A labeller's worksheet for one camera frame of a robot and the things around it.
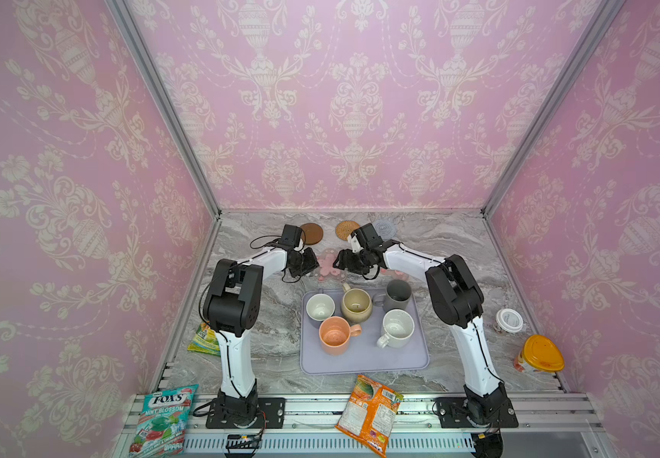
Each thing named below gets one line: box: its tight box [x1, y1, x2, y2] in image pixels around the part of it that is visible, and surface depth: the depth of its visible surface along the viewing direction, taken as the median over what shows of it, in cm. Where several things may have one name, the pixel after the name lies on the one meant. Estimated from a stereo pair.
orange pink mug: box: [318, 315, 362, 356], surface depth 83 cm
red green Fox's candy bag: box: [128, 383, 200, 458], surface depth 73 cm
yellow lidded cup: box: [514, 333, 565, 373], surface depth 76 cm
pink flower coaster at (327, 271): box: [315, 247, 345, 283], surface depth 105 cm
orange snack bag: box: [334, 374, 405, 458], surface depth 74 cm
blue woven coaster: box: [373, 219, 398, 242], surface depth 119 cm
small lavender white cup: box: [305, 292, 336, 322], surface depth 88 cm
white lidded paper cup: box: [493, 308, 524, 334], surface depth 85 cm
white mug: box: [376, 309, 415, 349], surface depth 84 cm
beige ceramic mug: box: [341, 282, 372, 324], surface depth 87 cm
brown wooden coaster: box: [299, 222, 324, 246], surface depth 117 cm
